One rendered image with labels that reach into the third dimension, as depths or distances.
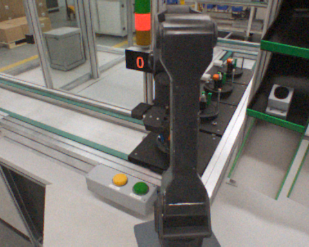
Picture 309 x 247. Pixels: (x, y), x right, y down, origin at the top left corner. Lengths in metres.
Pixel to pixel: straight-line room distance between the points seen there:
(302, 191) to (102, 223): 0.55
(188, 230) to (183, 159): 0.12
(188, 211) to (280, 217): 0.50
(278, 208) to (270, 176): 0.19
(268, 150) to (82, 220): 0.57
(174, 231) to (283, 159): 0.41
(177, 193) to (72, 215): 0.49
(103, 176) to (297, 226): 0.59
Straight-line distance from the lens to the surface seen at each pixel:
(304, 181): 0.76
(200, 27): 0.35
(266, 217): 0.86
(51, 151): 1.00
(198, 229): 0.44
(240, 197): 0.89
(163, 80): 0.59
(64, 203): 0.88
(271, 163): 0.74
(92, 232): 0.79
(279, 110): 0.62
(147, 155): 0.82
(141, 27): 0.86
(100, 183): 0.77
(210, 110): 1.05
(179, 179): 0.40
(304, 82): 0.73
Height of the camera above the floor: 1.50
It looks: 33 degrees down
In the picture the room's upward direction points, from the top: straight up
